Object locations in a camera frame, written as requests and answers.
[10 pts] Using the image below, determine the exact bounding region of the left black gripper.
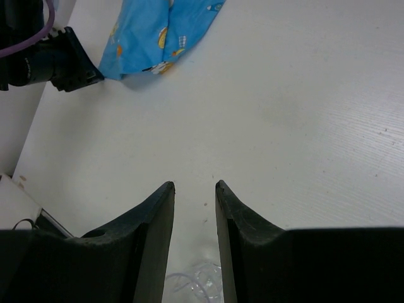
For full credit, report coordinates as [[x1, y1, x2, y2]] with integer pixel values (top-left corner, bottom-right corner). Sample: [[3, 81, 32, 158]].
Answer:
[[6, 27, 104, 92]]

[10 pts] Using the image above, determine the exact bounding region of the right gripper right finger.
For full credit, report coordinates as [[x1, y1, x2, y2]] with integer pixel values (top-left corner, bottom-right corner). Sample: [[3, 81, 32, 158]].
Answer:
[[215, 181, 403, 302]]

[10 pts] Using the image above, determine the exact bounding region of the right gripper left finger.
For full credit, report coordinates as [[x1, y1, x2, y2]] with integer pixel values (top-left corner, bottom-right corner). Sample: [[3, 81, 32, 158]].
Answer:
[[1, 182, 175, 302]]

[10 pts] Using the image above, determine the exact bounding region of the clear plastic cup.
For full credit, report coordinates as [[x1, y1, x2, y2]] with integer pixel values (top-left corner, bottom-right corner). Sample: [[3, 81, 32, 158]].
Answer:
[[162, 261, 224, 303]]

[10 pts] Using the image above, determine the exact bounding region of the blue space-print cloth placemat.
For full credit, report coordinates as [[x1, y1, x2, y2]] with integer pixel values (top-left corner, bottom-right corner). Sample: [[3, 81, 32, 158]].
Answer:
[[99, 0, 225, 80]]

